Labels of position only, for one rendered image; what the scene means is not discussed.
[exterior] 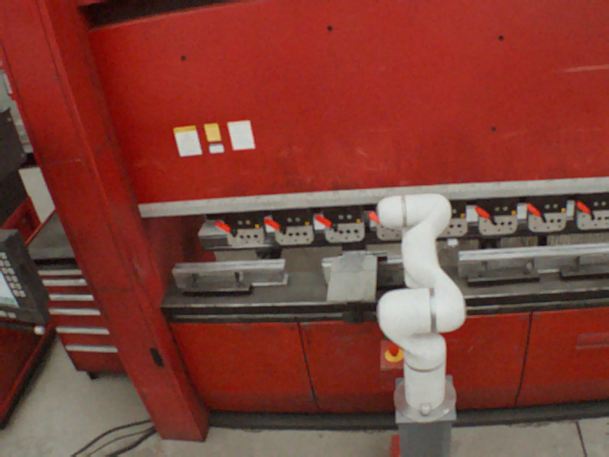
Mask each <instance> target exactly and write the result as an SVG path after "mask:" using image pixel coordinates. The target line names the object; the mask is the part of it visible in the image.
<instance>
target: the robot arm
mask: <svg viewBox="0 0 609 457"><path fill-rule="evenodd" d="M376 213H377V218H378V220H379V222H380V223H381V224H382V225H383V226H384V227H385V228H387V229H392V230H401V234H402V244H401V253H402V262H403V265H404V275H405V283H406V285H407V287H409V288H413V289H402V290H395V291H392V292H389V293H387V294H385V295H384V296H383V297H382V298H381V300H380V302H379V304H378V306H377V317H378V323H379V325H380V327H381V329H382V331H383V333H384V334H386V335H387V336H388V337H389V338H390V339H391V340H392V341H393V342H394V343H395V344H397V345H398V346H400V347H401V348H402V349H403V356H404V378H405V380H404V381H403V382H401V383H400V384H399V386H398V387H397V389H396V391H395V394H394V404H395V406H396V409H397V410H398V412H399V413H400V414H401V415H402V416H404V417H405V418H407V419H409V420H412V421H414V422H419V423H429V422H434V421H437V420H439V419H441V418H443V417H444V416H446V415H447V414H448V413H449V412H450V411H451V410H452V409H453V406H454V404H455V402H456V393H455V390H454V387H453V386H452V384H451V383H450V382H449V381H448V380H446V379H445V365H446V345H445V341H444V339H443V337H442V336H441V335H439V334H438V333H440V332H449V331H452V330H455V329H457V328H459V327H460V326H461V325H462V324H463V322H464V320H465V318H466V304H465V300H464V298H463V296H462V294H461V293H460V291H459V289H458V288H457V287H456V285H455V284H454V283H453V282H452V281H451V280H450V278H449V277H448V276H447V275H446V274H445V273H444V272H443V271H442V270H441V268H440V265H439V262H438V259H437V252H436V245H435V239H436V238H437V237H438V236H439V235H440V234H441V233H442V232H443V231H444V229H445V228H446V227H447V226H448V224H449V222H450V216H451V206H450V203H449V201H448V200H447V199H446V198H445V197H444V196H442V195H440V194H436V193H427V194H413V195H400V196H390V197H387V198H384V199H382V200H381V201H380V202H379V204H378V206H377V210H376Z"/></svg>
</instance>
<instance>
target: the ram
mask: <svg viewBox="0 0 609 457"><path fill-rule="evenodd" d="M87 36H88V39H89V43H90V47H91V49H92V55H93V59H94V62H95V65H96V69H97V72H98V75H99V78H100V82H101V87H102V90H103V93H104V97H105V100H106V103H107V106H108V110H109V113H110V116H111V121H112V124H113V128H114V130H115V133H116V137H117V140H118V143H119V145H120V149H121V154H122V157H123V160H124V163H125V166H126V169H127V172H128V174H129V178H130V183H131V186H132V188H133V191H134V194H135V197H136V200H137V203H138V206H139V205H144V204H156V203H169V202H181V201H193V200H206V199H232V198H244V197H258V196H272V195H286V194H301V193H315V192H330V191H345V190H376V189H391V188H408V187H425V186H442V185H459V184H478V183H497V182H516V181H535V180H574V179H595V178H609V0H240V1H234V2H227V3H222V4H216V5H205V6H200V7H194V8H189V9H184V10H178V11H173V12H168V13H163V14H158V15H149V16H144V17H140V18H135V19H130V20H126V21H121V22H117V23H112V24H104V25H99V26H95V27H94V28H92V29H91V30H90V31H88V32H87ZM241 121H250V124H251V129H252V133H253V138H254V143H255V147H256V148H255V149H245V150H235V151H233V147H232V142H231V139H230V134H229V130H228V126H227V123H228V122H241ZM214 123H217V126H218V130H219V134H220V139H221V141H208V136H207V133H206V129H205V125H206V124H214ZM191 126H195V128H196V132H197V135H198V142H199V147H200V150H201V154H193V155H184V156H180V152H179V146H178V143H177V139H176V135H175V132H174V129H175V128H183V127H191ZM218 143H222V146H223V151H221V152H211V151H210V148H209V144H218ZM602 191H609V185H598V186H578V187H558V188H539V189H520V190H483V191H465V192H447V193H436V194H440V195H442V196H444V197H445V198H446V199H471V198H488V197H507V196H526V195H545V194H563V193H583V192H602ZM387 197H390V196H380V197H363V198H348V199H318V200H302V201H287V202H273V203H258V204H244V205H230V206H216V207H203V208H189V209H164V210H151V211H140V214H141V216H142V217H143V218H145V217H159V216H173V215H187V214H201V213H216V212H230V211H245V210H260V209H290V208H304V207H321V206H336V205H352V204H369V203H379V202H380V201H381V200H382V199H384V198H387Z"/></svg>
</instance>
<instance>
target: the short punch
mask: <svg viewBox="0 0 609 457"><path fill-rule="evenodd" d="M341 247H342V252H343V255H354V254H367V246H366V237H365V233H364V238H363V239H362V240H361V241H346V242H341Z"/></svg>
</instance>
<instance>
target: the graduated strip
mask: <svg viewBox="0 0 609 457"><path fill-rule="evenodd" d="M598 185H609V178H595V179H574V180H535V181H516V182H497V183H478V184H459V185H442V186H425V187H408V188H391V189H376V190H345V191H330V192H315V193H301V194H286V195H272V196H258V197H244V198H232V199H206V200H193V201H181V202H169V203H156V204H144V205H139V208H140V211H151V210H164V209H189V208H203V207H216V206H230V205H244V204H258V203H273V202H287V201H302V200H318V199H348V198H363V197H380V196H396V195H413V194H427V193H447V192H465V191H483V190H520V189H539V188H558V187H578V186H598Z"/></svg>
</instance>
